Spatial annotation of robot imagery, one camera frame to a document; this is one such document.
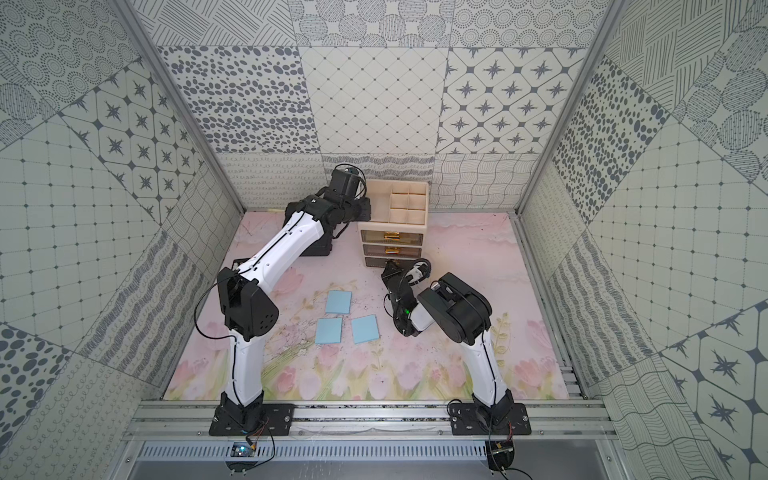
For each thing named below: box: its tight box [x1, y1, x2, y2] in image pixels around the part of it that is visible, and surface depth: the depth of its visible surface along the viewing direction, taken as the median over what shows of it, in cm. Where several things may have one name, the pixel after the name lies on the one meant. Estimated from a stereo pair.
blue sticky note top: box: [325, 290, 352, 314], surface depth 97 cm
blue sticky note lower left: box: [315, 317, 343, 344], surface depth 90 cm
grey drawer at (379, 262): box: [364, 257, 416, 268], surface depth 100 cm
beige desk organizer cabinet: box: [357, 178, 430, 249], surface depth 90 cm
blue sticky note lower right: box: [352, 314, 380, 344], surface depth 90 cm
